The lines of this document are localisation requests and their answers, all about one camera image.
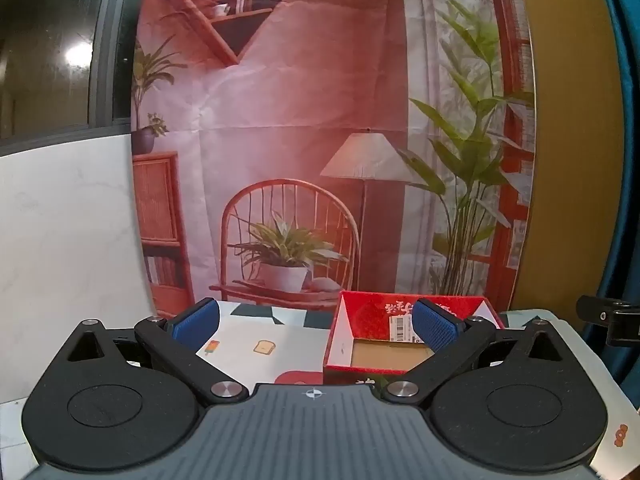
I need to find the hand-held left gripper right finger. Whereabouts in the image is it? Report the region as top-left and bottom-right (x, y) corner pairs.
(382, 298), (596, 405)

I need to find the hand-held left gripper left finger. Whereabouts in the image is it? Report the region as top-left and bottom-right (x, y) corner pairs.
(45, 298), (250, 405)

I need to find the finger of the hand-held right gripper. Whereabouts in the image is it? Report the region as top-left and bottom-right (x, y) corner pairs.
(575, 295), (640, 348)

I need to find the red cardboard box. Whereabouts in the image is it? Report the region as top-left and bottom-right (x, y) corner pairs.
(322, 290), (498, 387)

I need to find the white printed tablecloth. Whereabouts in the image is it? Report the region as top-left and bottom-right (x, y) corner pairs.
(0, 301), (640, 480)

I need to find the blue curtain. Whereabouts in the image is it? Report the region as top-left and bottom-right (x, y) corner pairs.
(580, 0), (640, 386)

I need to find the tan wooden panel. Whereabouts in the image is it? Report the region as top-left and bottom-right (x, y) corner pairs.
(510, 0), (626, 313)

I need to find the printed room scene backdrop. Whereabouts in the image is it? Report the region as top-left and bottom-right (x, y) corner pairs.
(131, 0), (536, 312)

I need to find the dark glass window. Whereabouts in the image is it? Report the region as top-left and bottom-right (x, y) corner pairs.
(0, 0), (147, 157)

